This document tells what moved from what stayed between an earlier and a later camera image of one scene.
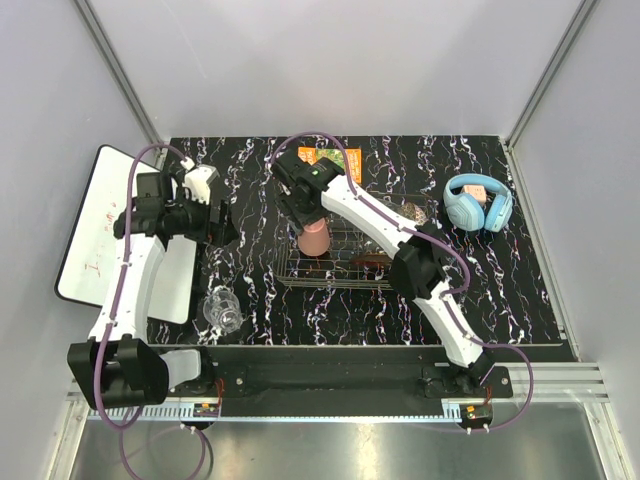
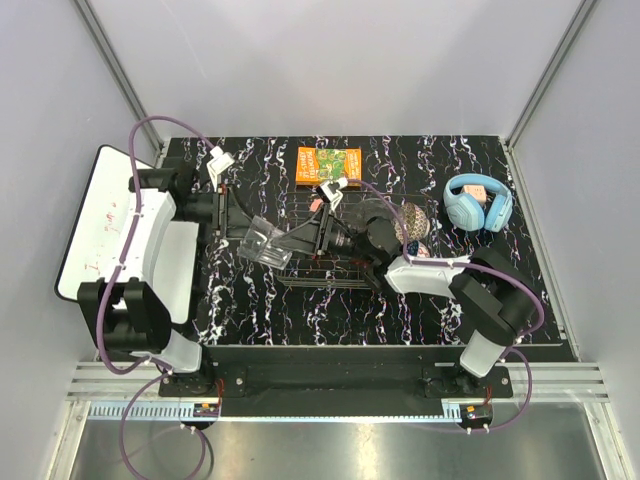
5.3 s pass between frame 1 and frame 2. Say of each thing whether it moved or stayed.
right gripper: moved
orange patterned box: stayed
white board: stayed
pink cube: stayed
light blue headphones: stayed
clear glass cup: moved
